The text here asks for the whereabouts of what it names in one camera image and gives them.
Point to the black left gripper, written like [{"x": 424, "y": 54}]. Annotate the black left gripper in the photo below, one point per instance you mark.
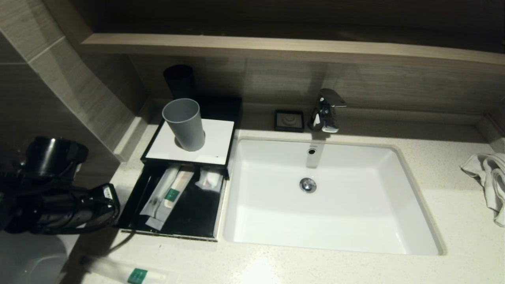
[{"x": 98, "y": 205}]

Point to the long packet with green label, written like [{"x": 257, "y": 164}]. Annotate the long packet with green label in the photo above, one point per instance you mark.
[
  {"x": 122, "y": 272},
  {"x": 159, "y": 193}
]

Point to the black sliding drawer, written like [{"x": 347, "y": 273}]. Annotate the black sliding drawer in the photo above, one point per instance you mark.
[{"x": 201, "y": 213}]

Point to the small white pouch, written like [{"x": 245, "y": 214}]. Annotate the small white pouch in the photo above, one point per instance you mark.
[{"x": 210, "y": 179}]

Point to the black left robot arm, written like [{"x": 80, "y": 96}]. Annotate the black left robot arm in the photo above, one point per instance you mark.
[{"x": 39, "y": 185}]

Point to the clear packet with green label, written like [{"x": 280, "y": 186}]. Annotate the clear packet with green label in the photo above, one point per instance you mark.
[{"x": 173, "y": 195}]

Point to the grey toilet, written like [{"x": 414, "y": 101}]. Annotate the grey toilet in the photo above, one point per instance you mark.
[{"x": 27, "y": 260}]

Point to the grey plastic cup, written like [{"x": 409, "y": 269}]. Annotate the grey plastic cup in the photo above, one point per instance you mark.
[{"x": 184, "y": 122}]

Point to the white rectangular mat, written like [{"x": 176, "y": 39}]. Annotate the white rectangular mat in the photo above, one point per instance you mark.
[{"x": 217, "y": 142}]

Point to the black plastic cup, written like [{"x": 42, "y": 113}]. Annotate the black plastic cup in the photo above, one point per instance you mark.
[{"x": 180, "y": 82}]

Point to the black square soap dish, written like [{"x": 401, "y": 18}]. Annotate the black square soap dish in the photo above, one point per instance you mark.
[{"x": 289, "y": 120}]

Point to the chrome sink drain stopper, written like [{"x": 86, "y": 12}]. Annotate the chrome sink drain stopper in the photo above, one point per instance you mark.
[{"x": 307, "y": 185}]

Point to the white rectangular sink basin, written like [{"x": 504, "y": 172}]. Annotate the white rectangular sink basin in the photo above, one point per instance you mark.
[{"x": 335, "y": 221}]

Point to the chrome faucet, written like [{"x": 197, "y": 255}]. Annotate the chrome faucet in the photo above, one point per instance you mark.
[{"x": 326, "y": 114}]

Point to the white crumpled towel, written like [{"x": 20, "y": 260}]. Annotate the white crumpled towel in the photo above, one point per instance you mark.
[{"x": 491, "y": 177}]

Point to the light wooden wall shelf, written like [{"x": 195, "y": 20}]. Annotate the light wooden wall shelf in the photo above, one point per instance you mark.
[{"x": 276, "y": 49}]

